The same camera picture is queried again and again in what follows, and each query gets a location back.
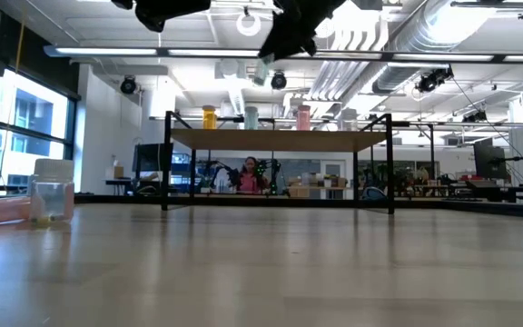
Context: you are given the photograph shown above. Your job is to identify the large black-framed window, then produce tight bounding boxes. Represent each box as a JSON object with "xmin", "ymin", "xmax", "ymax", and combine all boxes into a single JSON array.
[{"xmin": 0, "ymin": 67, "xmax": 81, "ymax": 197}]

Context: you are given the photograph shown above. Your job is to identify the white ring lamp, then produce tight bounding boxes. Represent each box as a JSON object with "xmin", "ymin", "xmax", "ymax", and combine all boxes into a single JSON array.
[{"xmin": 236, "ymin": 11, "xmax": 262, "ymax": 37}]

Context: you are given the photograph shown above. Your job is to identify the blue grey dome object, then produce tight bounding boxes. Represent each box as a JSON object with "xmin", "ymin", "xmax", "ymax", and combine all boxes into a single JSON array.
[{"xmin": 361, "ymin": 186, "xmax": 388, "ymax": 203}]

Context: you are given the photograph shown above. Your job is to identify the wooden shelf black metal frame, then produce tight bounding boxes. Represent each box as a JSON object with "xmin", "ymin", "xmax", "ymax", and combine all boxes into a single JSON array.
[{"xmin": 160, "ymin": 110, "xmax": 397, "ymax": 215}]

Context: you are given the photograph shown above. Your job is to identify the black ceiling spotlight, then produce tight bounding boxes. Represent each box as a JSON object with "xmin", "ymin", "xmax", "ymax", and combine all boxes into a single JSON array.
[
  {"xmin": 119, "ymin": 75, "xmax": 138, "ymax": 95},
  {"xmin": 414, "ymin": 66, "xmax": 455, "ymax": 94},
  {"xmin": 270, "ymin": 71, "xmax": 289, "ymax": 91}
]

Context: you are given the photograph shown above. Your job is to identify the silver ventilation duct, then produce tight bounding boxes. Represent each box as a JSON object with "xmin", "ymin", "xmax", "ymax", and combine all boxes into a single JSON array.
[{"xmin": 372, "ymin": 0, "xmax": 498, "ymax": 94}]

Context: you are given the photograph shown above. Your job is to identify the black computer monitor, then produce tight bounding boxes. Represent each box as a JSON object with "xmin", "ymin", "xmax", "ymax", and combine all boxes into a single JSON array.
[{"xmin": 132, "ymin": 142, "xmax": 174, "ymax": 174}]

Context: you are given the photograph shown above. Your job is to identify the wide clear bottle white cap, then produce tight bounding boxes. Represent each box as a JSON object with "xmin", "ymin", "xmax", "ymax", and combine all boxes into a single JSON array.
[{"xmin": 28, "ymin": 157, "xmax": 76, "ymax": 223}]

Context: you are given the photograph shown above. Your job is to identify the black desk monitor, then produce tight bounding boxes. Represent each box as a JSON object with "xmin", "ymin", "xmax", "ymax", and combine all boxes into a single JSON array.
[{"xmin": 472, "ymin": 138, "xmax": 508, "ymax": 181}]

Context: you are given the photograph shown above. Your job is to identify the green medicine bottle white cap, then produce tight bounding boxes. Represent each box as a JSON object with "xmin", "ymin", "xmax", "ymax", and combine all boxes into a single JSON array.
[
  {"xmin": 252, "ymin": 53, "xmax": 275, "ymax": 87},
  {"xmin": 243, "ymin": 105, "xmax": 260, "ymax": 131}
]

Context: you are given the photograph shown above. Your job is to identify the overhead black light bar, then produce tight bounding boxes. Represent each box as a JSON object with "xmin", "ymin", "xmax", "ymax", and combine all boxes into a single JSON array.
[{"xmin": 42, "ymin": 44, "xmax": 523, "ymax": 64}]

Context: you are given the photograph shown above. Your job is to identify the black aluminium table frame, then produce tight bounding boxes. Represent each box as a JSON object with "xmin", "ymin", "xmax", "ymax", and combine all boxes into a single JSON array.
[{"xmin": 74, "ymin": 193, "xmax": 523, "ymax": 222}]

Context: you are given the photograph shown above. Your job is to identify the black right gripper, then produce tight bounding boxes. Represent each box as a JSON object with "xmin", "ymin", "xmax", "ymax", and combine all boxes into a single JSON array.
[{"xmin": 259, "ymin": 0, "xmax": 349, "ymax": 63}]

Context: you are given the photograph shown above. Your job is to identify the tan cardboard boxes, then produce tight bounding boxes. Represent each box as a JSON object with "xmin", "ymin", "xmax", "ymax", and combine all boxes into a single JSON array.
[{"xmin": 288, "ymin": 184, "xmax": 311, "ymax": 199}]

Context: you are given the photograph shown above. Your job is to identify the person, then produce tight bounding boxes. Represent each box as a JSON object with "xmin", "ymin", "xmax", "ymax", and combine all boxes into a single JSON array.
[{"xmin": 237, "ymin": 155, "xmax": 267, "ymax": 195}]

